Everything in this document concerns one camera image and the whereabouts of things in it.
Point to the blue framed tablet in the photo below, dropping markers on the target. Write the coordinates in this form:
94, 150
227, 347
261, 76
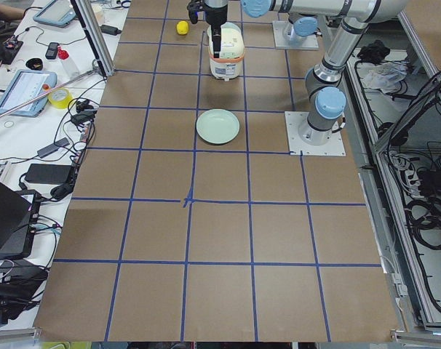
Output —
26, 85
58, 13

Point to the aluminium frame post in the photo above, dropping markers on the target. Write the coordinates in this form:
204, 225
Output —
89, 23

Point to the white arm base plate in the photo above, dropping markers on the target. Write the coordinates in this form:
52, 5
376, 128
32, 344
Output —
305, 141

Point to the rear arm base plate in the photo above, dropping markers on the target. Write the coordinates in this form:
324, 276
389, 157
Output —
286, 37

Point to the black power adapter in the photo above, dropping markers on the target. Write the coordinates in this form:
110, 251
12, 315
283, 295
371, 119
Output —
48, 173

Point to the clear bottle red cap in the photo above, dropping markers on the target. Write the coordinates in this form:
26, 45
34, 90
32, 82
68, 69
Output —
68, 63

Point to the yellow toy potato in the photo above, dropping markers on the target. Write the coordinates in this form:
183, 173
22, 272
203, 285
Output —
182, 28

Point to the white crumpled cloth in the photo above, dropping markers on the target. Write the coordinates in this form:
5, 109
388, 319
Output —
385, 77

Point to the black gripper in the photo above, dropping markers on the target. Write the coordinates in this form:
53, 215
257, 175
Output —
215, 16

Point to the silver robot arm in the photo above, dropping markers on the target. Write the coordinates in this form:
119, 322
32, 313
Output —
301, 24
326, 99

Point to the black laptop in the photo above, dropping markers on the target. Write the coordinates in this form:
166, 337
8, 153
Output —
18, 213

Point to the yellow tape roll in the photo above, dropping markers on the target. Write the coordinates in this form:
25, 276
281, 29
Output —
60, 98

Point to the white rice cooker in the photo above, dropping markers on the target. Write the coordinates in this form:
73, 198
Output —
229, 65

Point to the black phone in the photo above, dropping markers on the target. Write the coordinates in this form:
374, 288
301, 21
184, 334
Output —
52, 51

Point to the light green plate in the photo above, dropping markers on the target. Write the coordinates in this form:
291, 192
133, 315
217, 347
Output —
217, 126

